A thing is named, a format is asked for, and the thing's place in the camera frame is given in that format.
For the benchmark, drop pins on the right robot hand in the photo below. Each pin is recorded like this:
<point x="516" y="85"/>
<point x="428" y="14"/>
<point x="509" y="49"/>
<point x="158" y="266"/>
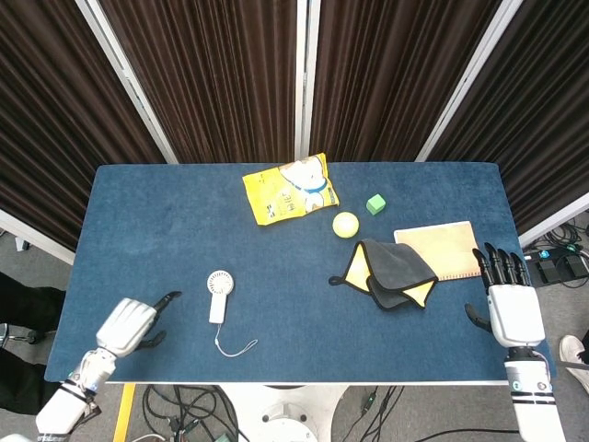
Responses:
<point x="513" y="313"/>

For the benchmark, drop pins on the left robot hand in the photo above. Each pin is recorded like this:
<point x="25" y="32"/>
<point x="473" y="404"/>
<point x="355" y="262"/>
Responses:
<point x="124" y="324"/>

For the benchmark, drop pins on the white handheld fan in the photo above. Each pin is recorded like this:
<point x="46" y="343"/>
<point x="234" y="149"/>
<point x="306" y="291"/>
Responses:
<point x="217" y="299"/>

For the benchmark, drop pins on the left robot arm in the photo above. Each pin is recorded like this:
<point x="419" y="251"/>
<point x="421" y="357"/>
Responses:
<point x="73" y="391"/>

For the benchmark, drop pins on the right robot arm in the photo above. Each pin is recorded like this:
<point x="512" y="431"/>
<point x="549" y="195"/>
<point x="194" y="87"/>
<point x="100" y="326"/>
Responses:
<point x="531" y="393"/>

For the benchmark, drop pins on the black foot pedal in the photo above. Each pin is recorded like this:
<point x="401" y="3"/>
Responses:
<point x="559" y="269"/>

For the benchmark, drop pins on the white sneaker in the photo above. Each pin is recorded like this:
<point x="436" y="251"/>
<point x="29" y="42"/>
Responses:
<point x="572" y="352"/>

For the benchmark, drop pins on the yellow floor tape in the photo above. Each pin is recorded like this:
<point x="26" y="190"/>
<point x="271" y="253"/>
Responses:
<point x="124" y="413"/>

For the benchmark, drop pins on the tan spiral notebook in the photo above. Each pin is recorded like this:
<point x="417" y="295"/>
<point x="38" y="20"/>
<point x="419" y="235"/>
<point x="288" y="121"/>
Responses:
<point x="444" y="248"/>

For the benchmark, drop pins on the person's black trouser leg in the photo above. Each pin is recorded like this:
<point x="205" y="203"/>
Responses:
<point x="23" y="336"/>

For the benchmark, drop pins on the grey yellow microfibre cloth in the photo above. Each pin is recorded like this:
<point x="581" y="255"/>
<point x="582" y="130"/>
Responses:
<point x="391" y="276"/>

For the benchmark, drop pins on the blue table mat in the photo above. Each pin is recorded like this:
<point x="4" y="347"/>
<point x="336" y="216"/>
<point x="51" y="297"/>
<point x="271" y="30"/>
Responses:
<point x="285" y="276"/>

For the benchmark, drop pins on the green cube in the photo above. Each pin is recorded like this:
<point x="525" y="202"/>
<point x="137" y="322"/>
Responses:
<point x="375" y="203"/>

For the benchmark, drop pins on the white table base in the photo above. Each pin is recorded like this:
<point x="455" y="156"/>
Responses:
<point x="285" y="414"/>

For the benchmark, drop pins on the yellow-green ball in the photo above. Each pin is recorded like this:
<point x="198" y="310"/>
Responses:
<point x="345" y="224"/>

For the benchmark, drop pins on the brown curtain partition panel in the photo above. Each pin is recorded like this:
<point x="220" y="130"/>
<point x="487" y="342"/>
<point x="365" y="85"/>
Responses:
<point x="60" y="115"/>
<point x="207" y="78"/>
<point x="538" y="115"/>
<point x="400" y="78"/>

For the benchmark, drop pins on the yellow snack bag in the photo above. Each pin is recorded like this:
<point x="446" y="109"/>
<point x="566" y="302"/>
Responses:
<point x="290" y="189"/>

